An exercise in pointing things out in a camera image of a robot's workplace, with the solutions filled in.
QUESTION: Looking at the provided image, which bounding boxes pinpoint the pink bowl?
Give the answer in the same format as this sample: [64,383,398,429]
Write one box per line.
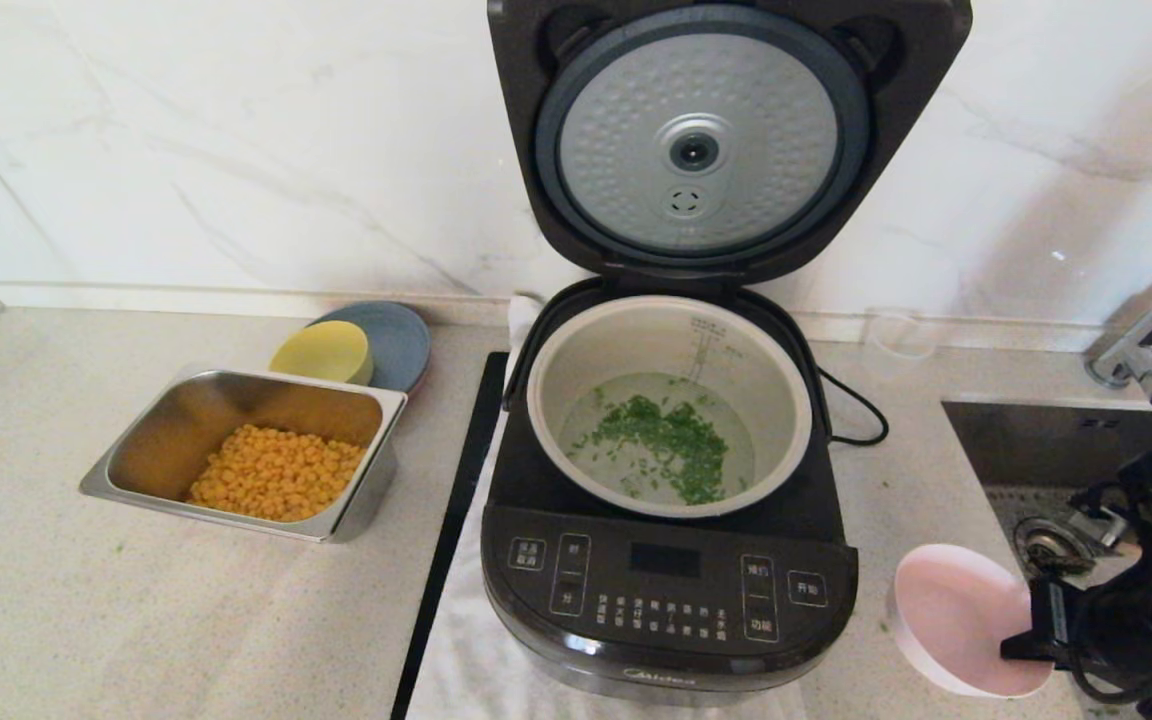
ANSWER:
[886,543,1055,699]

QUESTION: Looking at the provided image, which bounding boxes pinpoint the chopped green onions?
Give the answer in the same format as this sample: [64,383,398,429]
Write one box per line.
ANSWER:
[566,390,749,506]

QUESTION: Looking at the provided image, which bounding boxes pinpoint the black rice cooker lid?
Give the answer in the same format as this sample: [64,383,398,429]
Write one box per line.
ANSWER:
[486,0,973,286]

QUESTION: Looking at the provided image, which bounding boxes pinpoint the black Midea rice cooker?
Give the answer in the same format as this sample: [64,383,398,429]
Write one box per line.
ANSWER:
[481,278,859,706]

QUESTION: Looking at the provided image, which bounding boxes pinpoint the yellow small bowl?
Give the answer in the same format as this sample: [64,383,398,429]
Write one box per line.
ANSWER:
[269,320,375,387]

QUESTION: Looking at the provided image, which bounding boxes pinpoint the metal sink drain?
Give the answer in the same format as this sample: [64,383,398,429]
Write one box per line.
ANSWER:
[1014,517,1097,579]

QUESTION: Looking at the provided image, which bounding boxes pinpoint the clear measuring cup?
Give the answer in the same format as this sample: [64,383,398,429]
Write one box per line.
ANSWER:
[861,306,939,376]

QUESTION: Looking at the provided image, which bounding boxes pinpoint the white terry towel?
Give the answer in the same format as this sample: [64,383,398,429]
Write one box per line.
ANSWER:
[406,292,807,720]

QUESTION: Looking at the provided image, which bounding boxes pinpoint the black flat strip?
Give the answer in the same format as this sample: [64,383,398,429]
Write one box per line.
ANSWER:
[391,350,510,720]

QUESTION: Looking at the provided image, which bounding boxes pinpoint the blue grey plate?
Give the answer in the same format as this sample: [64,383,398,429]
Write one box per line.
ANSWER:
[311,301,432,396]

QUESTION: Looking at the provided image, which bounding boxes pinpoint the yellow corn kernels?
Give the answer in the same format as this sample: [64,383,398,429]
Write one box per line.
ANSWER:
[186,424,367,523]

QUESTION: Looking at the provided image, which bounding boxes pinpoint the stainless steel tray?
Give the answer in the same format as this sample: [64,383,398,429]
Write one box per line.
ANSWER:
[78,368,409,544]

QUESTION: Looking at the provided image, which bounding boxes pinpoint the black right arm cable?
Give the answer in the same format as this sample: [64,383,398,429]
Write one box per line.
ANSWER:
[1066,600,1152,720]

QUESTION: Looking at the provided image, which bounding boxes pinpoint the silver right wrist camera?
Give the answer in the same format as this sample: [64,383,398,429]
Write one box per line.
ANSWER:
[1069,505,1129,549]

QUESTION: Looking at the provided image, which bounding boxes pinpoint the black power cable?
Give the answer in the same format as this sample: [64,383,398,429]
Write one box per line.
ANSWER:
[815,365,889,447]

